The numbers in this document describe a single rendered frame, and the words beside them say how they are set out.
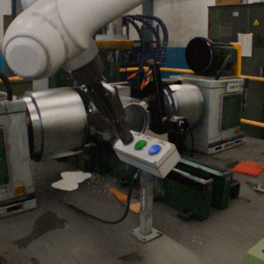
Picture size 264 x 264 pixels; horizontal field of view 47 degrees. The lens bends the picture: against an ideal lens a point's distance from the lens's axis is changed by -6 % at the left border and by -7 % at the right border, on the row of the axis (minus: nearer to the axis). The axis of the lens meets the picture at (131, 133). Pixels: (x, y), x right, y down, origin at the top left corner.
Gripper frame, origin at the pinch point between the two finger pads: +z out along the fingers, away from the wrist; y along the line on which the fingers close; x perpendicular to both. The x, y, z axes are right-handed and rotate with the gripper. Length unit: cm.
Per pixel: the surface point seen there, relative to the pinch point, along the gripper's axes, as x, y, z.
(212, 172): -17.3, -5.4, 32.3
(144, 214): 9.7, -5.8, 20.8
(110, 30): -36, 42, -9
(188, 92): -50, 31, 30
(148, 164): 3.5, -10.9, 4.8
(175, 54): -436, 478, 266
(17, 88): -79, 452, 97
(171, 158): -1.0, -13.5, 6.5
